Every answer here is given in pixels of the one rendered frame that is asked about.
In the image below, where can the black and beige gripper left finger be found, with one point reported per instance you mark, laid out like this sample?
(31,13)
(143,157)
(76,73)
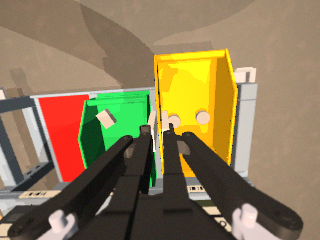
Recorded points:
(127,164)

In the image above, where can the yellow bin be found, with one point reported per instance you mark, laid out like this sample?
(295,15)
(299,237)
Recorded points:
(195,81)

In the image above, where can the pale peach round disc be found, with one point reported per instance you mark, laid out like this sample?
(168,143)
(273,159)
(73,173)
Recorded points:
(202,117)
(175,120)

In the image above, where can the green bin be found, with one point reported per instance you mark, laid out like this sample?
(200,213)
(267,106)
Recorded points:
(130,111)

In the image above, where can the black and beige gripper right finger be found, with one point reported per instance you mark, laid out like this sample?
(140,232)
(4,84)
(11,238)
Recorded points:
(251,214)

